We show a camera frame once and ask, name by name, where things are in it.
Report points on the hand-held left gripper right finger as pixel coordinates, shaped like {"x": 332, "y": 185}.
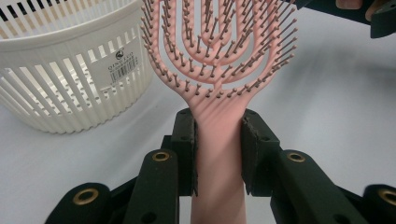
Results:
{"x": 258, "y": 155}

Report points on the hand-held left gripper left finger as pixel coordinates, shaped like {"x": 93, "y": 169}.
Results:
{"x": 186, "y": 155}

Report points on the pink hairbrush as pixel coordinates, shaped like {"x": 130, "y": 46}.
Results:
{"x": 219, "y": 140}

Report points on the white slotted plastic basket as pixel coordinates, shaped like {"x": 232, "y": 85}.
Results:
{"x": 46, "y": 53}

